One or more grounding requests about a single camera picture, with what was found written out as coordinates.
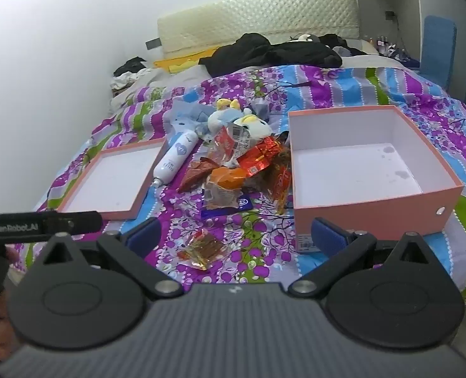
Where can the pink box lid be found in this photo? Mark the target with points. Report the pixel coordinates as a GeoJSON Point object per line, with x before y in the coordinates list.
{"type": "Point", "coordinates": [110, 181]}

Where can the black jacket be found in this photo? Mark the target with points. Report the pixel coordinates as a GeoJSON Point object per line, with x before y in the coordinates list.
{"type": "Point", "coordinates": [280, 53]}

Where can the red foil snack packet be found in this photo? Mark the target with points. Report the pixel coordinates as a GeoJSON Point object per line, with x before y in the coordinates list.
{"type": "Point", "coordinates": [258, 157]}

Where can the purple floral striped blanket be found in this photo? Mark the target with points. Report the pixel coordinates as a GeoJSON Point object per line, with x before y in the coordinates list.
{"type": "Point", "coordinates": [414, 98]}

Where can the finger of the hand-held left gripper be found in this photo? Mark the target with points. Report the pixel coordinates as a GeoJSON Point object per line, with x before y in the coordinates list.
{"type": "Point", "coordinates": [71, 222]}

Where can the light blue printed bag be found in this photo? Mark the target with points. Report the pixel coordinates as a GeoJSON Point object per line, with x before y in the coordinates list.
{"type": "Point", "coordinates": [187, 116]}

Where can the red orange long snack packet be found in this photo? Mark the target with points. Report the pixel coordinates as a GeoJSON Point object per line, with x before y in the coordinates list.
{"type": "Point", "coordinates": [281, 183]}

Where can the black wall socket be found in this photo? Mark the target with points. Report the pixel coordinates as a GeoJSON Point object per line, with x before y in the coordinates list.
{"type": "Point", "coordinates": [390, 15]}

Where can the yellow pillow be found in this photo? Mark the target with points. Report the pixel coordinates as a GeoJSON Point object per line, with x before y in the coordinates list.
{"type": "Point", "coordinates": [181, 61]}

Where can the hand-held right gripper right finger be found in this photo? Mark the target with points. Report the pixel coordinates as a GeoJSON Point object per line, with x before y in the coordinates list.
{"type": "Point", "coordinates": [327, 236]}

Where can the white bed sheet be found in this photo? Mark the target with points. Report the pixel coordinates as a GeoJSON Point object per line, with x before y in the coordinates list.
{"type": "Point", "coordinates": [363, 53]}

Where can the grey gift wrap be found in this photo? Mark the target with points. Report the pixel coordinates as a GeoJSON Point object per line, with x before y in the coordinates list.
{"type": "Point", "coordinates": [259, 108]}

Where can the small cosmetic bottles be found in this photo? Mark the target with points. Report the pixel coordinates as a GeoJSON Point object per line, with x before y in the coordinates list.
{"type": "Point", "coordinates": [381, 43]}

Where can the grey wall plate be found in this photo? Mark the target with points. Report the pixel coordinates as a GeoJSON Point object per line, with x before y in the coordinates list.
{"type": "Point", "coordinates": [153, 43]}

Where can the cream quilted headboard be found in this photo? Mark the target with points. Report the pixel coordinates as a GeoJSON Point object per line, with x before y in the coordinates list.
{"type": "Point", "coordinates": [256, 15]}

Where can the dark grey clothes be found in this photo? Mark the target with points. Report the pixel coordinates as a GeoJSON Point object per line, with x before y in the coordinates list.
{"type": "Point", "coordinates": [339, 42]}

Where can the black and white clothes pile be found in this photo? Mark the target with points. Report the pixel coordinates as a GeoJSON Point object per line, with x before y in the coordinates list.
{"type": "Point", "coordinates": [132, 71]}

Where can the dark blue cloth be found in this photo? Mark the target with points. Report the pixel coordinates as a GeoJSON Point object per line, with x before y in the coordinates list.
{"type": "Point", "coordinates": [403, 58]}

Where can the blue padded chair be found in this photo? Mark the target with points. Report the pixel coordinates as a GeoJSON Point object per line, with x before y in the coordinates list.
{"type": "Point", "coordinates": [437, 51]}

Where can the white spray bottle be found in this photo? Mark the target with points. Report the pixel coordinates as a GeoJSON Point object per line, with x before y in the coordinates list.
{"type": "Point", "coordinates": [177, 153]}

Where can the brown triangular snack packet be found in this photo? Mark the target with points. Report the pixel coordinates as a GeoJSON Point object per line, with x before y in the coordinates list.
{"type": "Point", "coordinates": [195, 171]}

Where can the white blue plush doll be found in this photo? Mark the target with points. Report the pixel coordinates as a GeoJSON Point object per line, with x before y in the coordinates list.
{"type": "Point", "coordinates": [252, 124]}

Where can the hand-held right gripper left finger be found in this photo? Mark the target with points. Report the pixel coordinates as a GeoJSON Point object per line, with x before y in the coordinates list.
{"type": "Point", "coordinates": [144, 234]}

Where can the pink cardboard box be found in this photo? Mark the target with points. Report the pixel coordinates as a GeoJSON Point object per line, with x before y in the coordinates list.
{"type": "Point", "coordinates": [374, 212]}

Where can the clear packet of brown snack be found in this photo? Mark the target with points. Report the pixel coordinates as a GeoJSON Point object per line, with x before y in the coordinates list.
{"type": "Point", "coordinates": [203, 250]}

